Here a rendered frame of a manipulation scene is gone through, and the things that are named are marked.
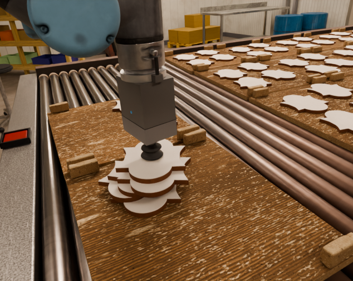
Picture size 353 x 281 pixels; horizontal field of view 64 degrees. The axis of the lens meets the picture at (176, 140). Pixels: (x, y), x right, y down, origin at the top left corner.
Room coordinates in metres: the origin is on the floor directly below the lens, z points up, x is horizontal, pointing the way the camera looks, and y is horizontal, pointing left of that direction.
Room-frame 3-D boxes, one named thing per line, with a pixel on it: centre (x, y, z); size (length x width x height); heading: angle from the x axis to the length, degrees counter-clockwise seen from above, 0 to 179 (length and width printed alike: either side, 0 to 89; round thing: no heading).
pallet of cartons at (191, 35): (7.62, -0.63, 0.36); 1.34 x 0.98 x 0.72; 119
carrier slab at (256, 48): (1.69, -0.51, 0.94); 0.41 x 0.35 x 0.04; 23
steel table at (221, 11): (6.56, -1.65, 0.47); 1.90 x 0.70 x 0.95; 119
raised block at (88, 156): (0.52, 0.21, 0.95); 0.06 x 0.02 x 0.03; 116
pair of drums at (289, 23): (5.82, -2.53, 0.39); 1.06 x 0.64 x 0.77; 119
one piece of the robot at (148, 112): (0.47, 0.04, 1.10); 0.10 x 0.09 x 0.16; 125
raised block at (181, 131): (0.64, -0.03, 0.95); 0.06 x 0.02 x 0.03; 116
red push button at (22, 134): (0.72, 0.45, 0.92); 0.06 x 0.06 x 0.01; 22
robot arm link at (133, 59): (0.46, 0.05, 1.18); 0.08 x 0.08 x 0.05
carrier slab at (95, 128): (0.76, 0.17, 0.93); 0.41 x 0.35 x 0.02; 26
